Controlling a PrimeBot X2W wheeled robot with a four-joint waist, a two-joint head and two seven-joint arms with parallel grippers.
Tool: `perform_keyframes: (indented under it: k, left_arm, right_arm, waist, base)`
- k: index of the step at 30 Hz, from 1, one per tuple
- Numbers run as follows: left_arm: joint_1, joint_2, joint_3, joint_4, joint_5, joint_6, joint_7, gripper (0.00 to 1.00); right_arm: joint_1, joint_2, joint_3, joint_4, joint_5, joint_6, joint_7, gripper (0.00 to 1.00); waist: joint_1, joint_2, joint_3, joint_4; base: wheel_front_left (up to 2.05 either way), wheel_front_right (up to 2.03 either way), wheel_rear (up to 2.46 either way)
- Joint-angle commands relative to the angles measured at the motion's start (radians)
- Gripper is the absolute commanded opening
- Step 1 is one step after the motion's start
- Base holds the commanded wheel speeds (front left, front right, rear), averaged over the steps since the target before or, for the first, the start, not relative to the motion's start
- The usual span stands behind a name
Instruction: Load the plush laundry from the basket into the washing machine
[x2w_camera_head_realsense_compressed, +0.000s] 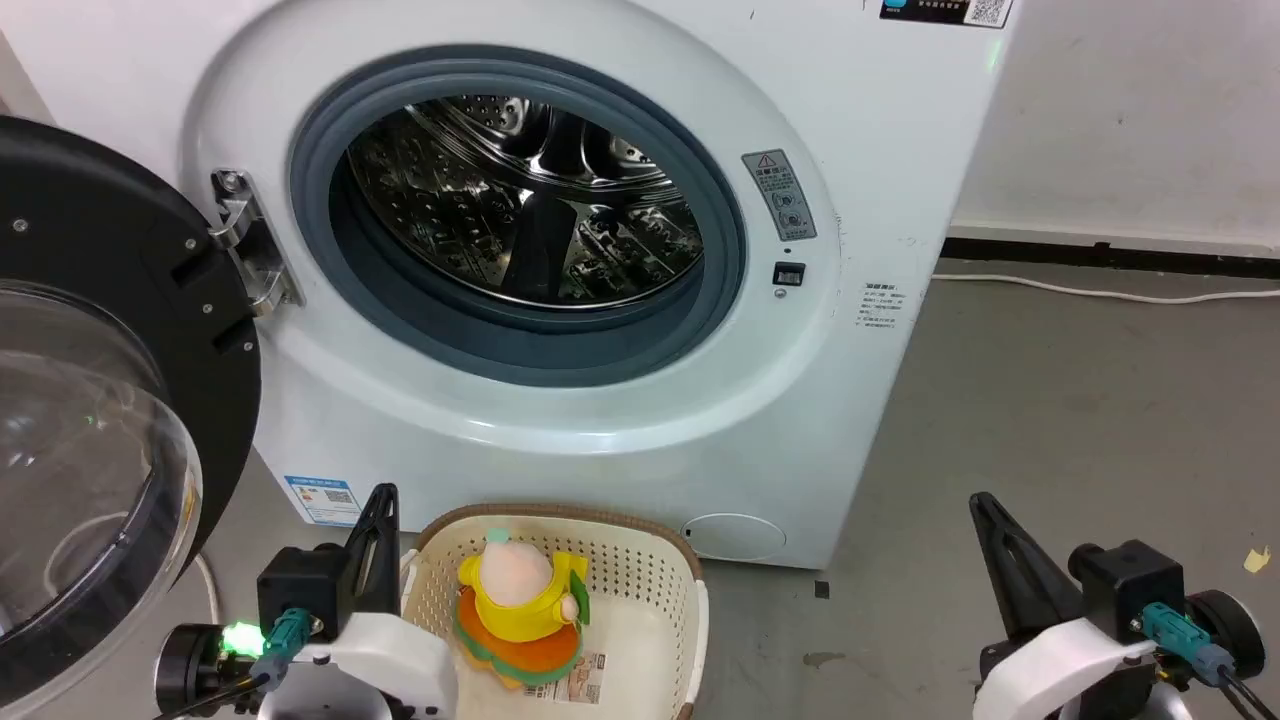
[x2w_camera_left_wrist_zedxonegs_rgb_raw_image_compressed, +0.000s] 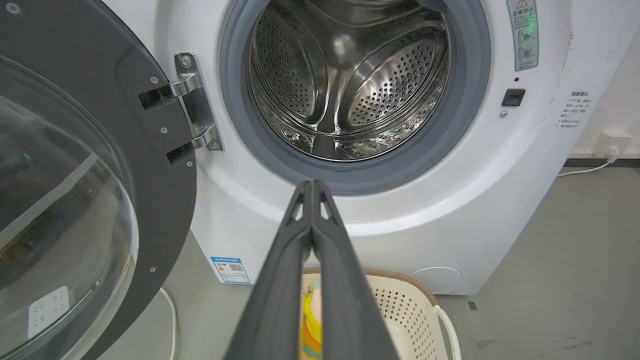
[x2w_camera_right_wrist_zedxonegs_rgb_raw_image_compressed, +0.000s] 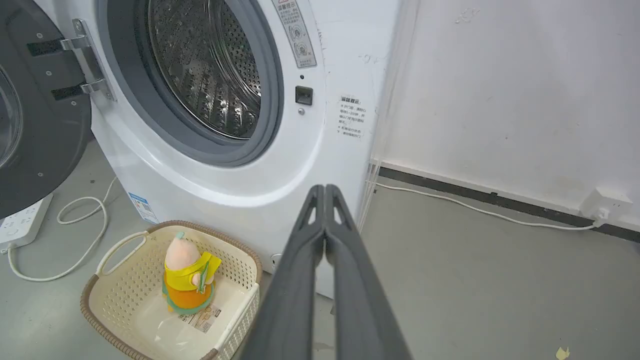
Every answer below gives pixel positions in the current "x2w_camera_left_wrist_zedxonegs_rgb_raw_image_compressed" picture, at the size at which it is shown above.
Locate chrome door hinge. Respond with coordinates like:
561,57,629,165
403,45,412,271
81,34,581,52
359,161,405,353
170,52,224,152

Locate cream perforated laundry basket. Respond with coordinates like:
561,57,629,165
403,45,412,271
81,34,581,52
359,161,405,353
299,267,462,360

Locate colourful clothes in basket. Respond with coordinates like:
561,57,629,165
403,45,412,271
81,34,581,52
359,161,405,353
300,292,323,360

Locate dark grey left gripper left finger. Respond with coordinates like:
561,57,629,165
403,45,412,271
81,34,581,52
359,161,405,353
223,180,314,360

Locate white cable on floor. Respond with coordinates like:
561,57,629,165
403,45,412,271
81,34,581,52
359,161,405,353
159,287,179,360

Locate dark grey washing machine door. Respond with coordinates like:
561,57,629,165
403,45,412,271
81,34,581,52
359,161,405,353
0,0,198,360

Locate white wall power socket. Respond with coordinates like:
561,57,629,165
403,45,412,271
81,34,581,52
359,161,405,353
592,131,635,159

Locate white front-load washing machine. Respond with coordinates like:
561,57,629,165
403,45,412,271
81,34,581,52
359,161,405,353
102,0,640,296

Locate white power cable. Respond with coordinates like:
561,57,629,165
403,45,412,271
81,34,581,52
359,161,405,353
556,148,620,178

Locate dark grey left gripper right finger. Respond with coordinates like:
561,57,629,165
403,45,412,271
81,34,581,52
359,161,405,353
311,180,400,360

